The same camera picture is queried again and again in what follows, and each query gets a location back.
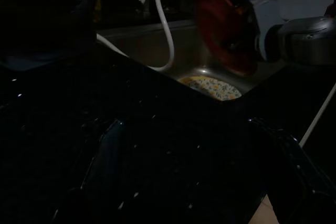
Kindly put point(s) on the pink round plate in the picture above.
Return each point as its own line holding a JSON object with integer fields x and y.
{"x": 215, "y": 24}

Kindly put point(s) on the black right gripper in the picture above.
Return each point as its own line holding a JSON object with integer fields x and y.
{"x": 246, "y": 22}

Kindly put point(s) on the steel sink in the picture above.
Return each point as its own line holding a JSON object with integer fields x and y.
{"x": 147, "y": 40}

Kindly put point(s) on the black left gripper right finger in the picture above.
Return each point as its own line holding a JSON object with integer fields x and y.
{"x": 288, "y": 182}

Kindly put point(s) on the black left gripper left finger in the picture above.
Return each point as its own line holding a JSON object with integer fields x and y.
{"x": 107, "y": 169}

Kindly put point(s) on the yellow floral plate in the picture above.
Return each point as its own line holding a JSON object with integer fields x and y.
{"x": 212, "y": 87}

